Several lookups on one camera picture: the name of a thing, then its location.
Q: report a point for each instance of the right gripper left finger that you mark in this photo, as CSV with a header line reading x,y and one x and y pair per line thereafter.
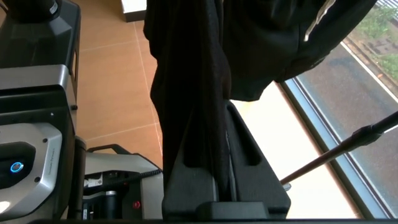
x,y
186,193

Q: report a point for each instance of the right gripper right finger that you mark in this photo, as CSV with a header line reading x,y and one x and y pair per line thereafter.
x,y
255,174

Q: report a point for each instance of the black shirt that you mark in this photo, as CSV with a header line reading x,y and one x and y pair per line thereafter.
x,y
192,77

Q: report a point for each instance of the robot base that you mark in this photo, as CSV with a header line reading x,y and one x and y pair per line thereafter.
x,y
34,93

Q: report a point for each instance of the black clothes rack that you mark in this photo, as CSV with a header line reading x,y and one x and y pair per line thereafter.
x,y
360,137

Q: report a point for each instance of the window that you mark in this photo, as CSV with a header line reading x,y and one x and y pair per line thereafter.
x,y
357,93

